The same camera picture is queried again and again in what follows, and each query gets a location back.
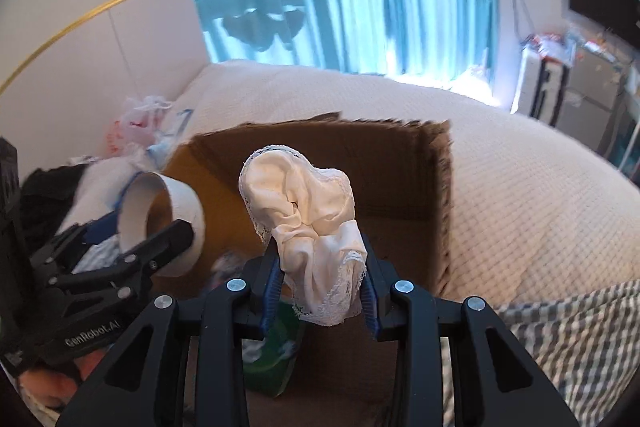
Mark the black cloth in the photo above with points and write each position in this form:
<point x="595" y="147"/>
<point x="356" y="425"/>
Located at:
<point x="45" y="202"/>

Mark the white storage rack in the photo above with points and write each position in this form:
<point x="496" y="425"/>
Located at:
<point x="530" y="77"/>

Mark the grey cabinet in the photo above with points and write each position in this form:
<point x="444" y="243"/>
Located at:
<point x="595" y="87"/>

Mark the white red plastic bag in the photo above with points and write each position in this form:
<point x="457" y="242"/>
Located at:
<point x="140" y="117"/>

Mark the blue checkered blanket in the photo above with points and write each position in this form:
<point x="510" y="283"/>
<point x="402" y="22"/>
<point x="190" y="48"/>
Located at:
<point x="575" y="342"/>

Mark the white lace cloth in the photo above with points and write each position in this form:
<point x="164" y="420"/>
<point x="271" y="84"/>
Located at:
<point x="300" y="192"/>

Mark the cream quilted bedspread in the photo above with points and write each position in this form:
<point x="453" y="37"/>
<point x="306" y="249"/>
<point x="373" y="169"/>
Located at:
<point x="525" y="187"/>

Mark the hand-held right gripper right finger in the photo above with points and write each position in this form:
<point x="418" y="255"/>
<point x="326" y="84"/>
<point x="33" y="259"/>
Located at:
<point x="369" y="302"/>

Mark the person's left hand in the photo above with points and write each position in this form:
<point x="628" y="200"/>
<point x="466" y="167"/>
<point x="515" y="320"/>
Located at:
<point x="47" y="384"/>

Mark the brown cardboard box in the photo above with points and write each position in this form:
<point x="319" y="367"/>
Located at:
<point x="400" y="187"/>

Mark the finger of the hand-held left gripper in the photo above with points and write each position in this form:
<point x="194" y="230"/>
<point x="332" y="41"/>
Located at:
<point x="150" y="252"/>
<point x="65" y="242"/>

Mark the green snack packet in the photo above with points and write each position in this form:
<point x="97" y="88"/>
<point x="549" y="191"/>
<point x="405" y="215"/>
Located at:
<point x="280" y="367"/>

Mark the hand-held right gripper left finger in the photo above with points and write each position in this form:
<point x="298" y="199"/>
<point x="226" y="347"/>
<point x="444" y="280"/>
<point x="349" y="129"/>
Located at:
<point x="271" y="294"/>

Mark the white bag blue trim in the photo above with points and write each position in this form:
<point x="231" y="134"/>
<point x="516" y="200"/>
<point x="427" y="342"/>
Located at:
<point x="182" y="122"/>

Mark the white tape roll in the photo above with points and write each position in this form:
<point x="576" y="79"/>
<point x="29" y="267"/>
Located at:
<point x="185" y="202"/>

